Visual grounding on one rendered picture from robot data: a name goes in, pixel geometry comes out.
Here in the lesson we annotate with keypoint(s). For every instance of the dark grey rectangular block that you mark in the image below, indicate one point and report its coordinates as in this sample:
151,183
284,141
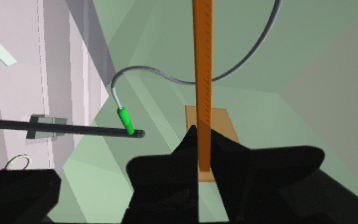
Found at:
38,134

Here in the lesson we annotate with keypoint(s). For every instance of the orange handle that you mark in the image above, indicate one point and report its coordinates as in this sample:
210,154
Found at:
203,45

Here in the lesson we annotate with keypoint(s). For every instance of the grey loop with purple handle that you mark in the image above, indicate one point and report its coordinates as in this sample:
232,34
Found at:
28,164

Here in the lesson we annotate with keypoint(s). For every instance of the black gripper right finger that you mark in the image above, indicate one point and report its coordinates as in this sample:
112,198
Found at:
234,167

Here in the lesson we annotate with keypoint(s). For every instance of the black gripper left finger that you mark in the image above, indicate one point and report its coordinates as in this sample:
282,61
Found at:
181,166

